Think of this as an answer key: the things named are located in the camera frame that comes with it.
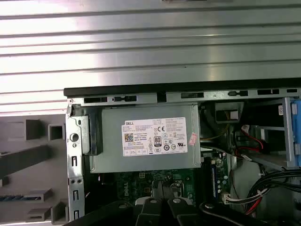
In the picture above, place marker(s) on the green motherboard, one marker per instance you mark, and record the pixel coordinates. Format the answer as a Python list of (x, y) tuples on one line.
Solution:
[(138, 183)]

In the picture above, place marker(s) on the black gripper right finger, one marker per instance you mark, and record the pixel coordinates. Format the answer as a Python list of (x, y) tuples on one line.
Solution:
[(181, 212)]

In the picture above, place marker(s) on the grey metal drive cage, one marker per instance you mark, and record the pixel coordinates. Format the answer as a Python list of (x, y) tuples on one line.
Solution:
[(287, 129)]

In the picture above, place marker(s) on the grey power supply unit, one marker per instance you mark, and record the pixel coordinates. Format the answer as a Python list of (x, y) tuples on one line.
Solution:
[(113, 141)]

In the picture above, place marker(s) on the blue plastic drive bracket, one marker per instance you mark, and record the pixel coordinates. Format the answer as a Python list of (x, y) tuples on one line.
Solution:
[(296, 131)]

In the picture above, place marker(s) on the CPU socket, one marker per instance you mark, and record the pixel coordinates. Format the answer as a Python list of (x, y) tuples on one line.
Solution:
[(172, 188)]

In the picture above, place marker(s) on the black PC case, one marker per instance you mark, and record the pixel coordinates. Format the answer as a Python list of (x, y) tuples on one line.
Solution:
[(117, 90)]

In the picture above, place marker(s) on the grey parts rack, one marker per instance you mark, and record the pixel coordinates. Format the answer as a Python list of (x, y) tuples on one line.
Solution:
[(35, 164)]

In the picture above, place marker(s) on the blue RAM stick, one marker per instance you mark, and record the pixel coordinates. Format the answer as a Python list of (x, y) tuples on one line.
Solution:
[(214, 181)]

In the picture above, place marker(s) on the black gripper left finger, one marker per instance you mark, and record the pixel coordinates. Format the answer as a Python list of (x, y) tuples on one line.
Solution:
[(150, 212)]

